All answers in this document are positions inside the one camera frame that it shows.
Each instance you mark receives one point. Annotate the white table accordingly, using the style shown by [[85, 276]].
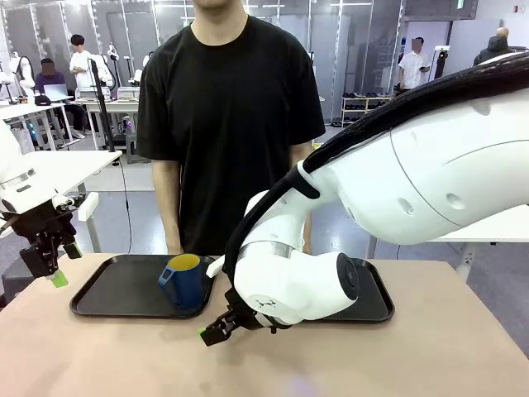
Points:
[[496, 227], [74, 165]]

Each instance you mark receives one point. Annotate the person in white short-sleeve shirt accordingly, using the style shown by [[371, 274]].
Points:
[[413, 68]]

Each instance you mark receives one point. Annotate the white shoe rack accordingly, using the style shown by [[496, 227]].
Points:
[[359, 108]]

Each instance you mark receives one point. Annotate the person's right forearm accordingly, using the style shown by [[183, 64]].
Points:
[[171, 215]]

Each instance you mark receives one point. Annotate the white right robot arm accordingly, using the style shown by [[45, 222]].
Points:
[[434, 173]]

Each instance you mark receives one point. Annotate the black plastic tray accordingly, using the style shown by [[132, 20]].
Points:
[[376, 297], [120, 289]]

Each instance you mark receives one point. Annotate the person in dark puffer jacket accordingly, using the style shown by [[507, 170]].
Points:
[[494, 47]]

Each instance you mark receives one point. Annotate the blue mug yellow inside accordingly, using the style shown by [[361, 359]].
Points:
[[188, 285]]

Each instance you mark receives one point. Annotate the white background desk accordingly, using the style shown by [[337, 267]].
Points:
[[29, 111]]

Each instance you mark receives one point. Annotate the person's left forearm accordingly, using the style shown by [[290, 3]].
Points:
[[308, 235]]

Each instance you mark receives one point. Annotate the white background workbench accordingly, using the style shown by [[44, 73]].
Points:
[[120, 105]]

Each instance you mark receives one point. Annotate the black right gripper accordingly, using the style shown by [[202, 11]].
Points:
[[244, 318]]

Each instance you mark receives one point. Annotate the black-haired person white shirt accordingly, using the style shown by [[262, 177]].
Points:
[[80, 62]]

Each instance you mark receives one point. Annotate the seated person in purple top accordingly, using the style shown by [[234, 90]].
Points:
[[49, 78]]

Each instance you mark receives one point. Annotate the black pole with light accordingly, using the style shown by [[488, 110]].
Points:
[[440, 62]]

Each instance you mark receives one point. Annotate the black tripod pole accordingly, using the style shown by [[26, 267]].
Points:
[[101, 103]]

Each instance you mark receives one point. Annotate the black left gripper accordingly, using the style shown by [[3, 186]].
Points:
[[45, 223]]

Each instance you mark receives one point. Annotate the person in black t-shirt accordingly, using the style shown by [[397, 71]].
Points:
[[231, 124]]

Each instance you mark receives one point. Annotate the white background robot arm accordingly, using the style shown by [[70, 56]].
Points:
[[105, 74], [136, 76], [25, 74]]

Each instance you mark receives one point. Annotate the grey laptop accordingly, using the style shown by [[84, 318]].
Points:
[[58, 92]]

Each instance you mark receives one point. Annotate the grey step stool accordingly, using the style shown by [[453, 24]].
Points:
[[131, 146]]

